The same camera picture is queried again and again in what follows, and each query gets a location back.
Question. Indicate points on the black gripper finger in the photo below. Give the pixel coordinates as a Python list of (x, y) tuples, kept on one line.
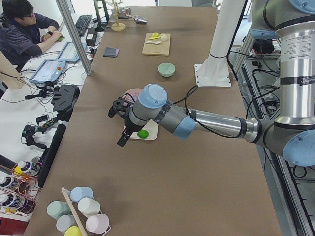
[(125, 136)]

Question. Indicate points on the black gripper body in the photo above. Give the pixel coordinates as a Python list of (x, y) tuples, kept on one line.
[(130, 125)]

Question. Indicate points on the pink bowl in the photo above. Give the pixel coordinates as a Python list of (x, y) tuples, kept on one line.
[(132, 94)]

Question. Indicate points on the mint green bowl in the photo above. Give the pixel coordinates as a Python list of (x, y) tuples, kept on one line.
[(166, 69)]

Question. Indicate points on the white ceramic spoon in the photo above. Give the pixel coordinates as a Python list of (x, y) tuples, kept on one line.
[(153, 42)]

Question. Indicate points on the yellow plastic spoon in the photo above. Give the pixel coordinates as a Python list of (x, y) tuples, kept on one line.
[(153, 38)]

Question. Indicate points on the metal ice scoop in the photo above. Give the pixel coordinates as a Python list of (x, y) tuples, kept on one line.
[(138, 19)]

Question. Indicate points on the green lime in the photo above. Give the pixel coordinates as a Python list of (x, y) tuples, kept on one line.
[(143, 134)]

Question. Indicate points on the cream serving tray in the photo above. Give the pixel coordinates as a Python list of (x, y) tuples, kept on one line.
[(152, 128)]

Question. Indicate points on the folded grey cloth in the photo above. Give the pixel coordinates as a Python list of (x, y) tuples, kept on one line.
[(111, 52)]

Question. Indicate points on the bamboo cutting board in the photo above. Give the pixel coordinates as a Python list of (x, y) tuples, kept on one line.
[(162, 49)]

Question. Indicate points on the light blue mug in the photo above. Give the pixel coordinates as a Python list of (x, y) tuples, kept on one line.
[(77, 193)]

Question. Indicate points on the far blue teach pendant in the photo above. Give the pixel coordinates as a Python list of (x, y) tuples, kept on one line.
[(68, 53)]

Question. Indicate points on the blue teach pendant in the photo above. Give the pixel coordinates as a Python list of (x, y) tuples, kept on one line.
[(68, 53), (49, 70)]

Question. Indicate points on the white mug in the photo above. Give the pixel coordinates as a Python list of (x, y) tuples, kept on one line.
[(88, 207)]

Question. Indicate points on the wooden mug tree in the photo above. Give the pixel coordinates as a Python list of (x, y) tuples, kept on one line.
[(117, 26)]

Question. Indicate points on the near blue teach pendant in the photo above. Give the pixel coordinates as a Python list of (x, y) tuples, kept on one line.
[(49, 70)]

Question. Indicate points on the lemon slices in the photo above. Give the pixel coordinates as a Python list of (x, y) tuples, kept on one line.
[(163, 36)]

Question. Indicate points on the wooden mug rack rod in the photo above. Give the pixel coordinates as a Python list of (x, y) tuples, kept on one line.
[(74, 213)]

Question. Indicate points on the pink mug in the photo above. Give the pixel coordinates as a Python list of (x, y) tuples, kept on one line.
[(98, 224)]

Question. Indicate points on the black keyboard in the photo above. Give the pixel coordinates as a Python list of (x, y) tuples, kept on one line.
[(82, 24)]

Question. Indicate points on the mint green mug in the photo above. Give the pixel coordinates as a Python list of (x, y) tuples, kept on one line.
[(56, 209)]

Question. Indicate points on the grey mug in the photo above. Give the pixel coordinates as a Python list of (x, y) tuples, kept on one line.
[(65, 222)]

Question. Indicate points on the yellow mug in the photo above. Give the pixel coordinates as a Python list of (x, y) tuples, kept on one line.
[(73, 231)]

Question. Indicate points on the seated person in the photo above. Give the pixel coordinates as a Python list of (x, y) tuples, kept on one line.
[(29, 34)]

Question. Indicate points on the copper wire bottle basket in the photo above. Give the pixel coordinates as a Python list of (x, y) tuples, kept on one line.
[(18, 186)]

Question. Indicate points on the aluminium frame post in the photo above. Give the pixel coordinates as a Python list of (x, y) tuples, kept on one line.
[(68, 20)]

